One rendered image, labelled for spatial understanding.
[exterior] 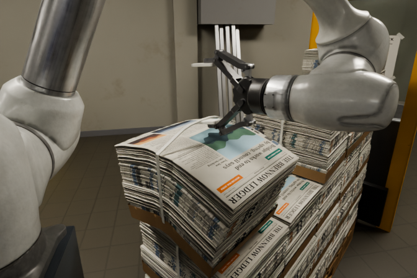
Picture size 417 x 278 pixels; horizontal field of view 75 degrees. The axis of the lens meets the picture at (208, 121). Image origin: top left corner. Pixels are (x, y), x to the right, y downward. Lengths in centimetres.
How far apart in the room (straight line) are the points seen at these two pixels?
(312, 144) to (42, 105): 88
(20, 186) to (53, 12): 30
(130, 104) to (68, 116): 334
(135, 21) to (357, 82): 349
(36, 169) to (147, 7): 340
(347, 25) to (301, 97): 16
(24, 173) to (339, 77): 51
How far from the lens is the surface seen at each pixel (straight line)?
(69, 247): 64
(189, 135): 72
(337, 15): 58
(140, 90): 389
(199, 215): 60
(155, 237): 90
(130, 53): 383
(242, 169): 61
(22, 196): 50
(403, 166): 226
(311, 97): 48
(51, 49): 59
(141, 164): 72
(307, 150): 111
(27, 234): 53
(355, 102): 47
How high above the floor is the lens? 138
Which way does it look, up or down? 18 degrees down
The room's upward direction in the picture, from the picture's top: straight up
